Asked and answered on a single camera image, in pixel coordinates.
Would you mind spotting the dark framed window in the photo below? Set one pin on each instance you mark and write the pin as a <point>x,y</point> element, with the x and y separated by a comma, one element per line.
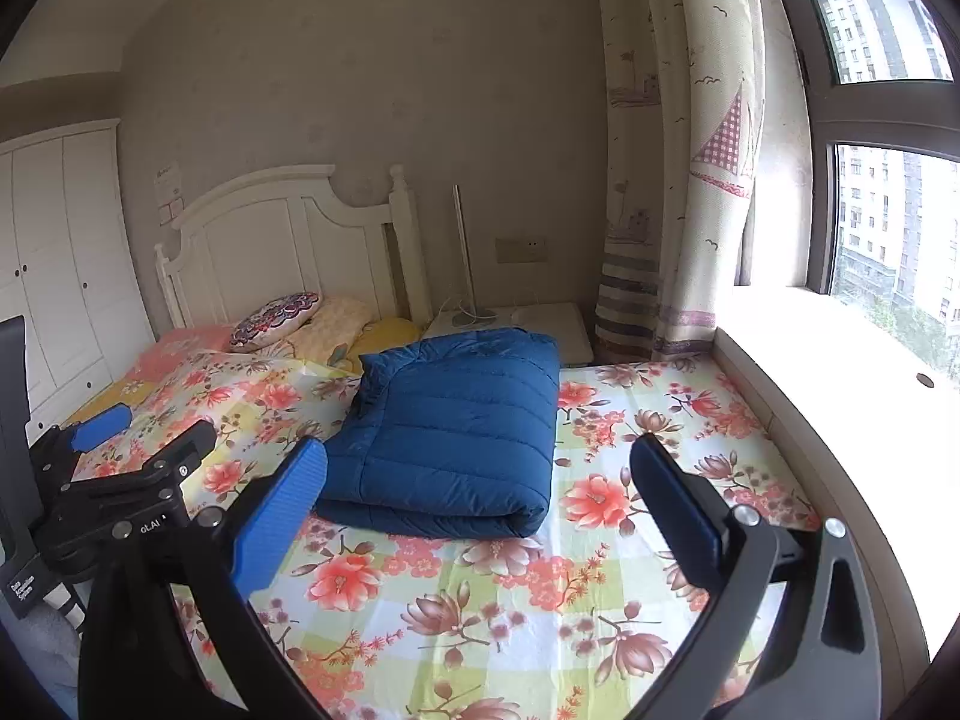
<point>817,127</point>

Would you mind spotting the white wardrobe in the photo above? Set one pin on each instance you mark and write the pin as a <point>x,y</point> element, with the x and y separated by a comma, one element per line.
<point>67,255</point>

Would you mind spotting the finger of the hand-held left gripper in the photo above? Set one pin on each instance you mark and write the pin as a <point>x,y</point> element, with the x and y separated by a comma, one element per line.
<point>184,446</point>
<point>101,424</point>

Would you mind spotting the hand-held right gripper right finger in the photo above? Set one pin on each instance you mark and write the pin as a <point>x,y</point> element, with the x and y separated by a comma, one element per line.
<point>671,502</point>

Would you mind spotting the white nightstand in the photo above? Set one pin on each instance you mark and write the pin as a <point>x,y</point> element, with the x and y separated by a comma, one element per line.
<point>555,319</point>

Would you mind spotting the sailboat print curtain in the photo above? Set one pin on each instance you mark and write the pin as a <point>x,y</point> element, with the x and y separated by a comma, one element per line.
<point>675,165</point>

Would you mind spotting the blue puffer jacket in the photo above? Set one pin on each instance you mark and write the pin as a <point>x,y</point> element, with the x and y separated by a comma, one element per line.
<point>450,435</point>

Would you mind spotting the floral quilt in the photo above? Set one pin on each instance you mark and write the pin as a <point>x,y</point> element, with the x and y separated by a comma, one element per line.
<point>600,615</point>

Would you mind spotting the peach fluffy pillow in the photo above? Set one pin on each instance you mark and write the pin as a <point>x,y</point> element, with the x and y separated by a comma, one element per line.
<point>337,322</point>

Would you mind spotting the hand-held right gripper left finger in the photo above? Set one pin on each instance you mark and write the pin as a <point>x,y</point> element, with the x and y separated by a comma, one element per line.
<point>281,510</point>

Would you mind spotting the beige wall outlet plate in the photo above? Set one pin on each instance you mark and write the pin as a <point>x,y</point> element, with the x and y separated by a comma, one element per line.
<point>520,248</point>

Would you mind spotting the yellow pillow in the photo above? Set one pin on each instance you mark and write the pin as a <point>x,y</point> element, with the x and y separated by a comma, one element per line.
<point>390,337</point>

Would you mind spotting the beige window sill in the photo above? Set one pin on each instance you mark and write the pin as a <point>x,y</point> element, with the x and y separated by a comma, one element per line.
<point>825,360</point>

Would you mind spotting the white wooden bed headboard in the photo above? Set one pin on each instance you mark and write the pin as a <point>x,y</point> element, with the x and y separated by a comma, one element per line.
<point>262,240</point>

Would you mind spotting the pink wall switch panel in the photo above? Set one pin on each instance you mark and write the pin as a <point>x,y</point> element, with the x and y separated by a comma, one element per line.
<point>171,211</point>

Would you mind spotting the pink floral pillow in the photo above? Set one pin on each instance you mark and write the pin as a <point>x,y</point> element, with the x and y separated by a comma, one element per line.
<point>180,349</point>

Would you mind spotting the patterned round cushion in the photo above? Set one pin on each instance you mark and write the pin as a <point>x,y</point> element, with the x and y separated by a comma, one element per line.
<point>274,319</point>

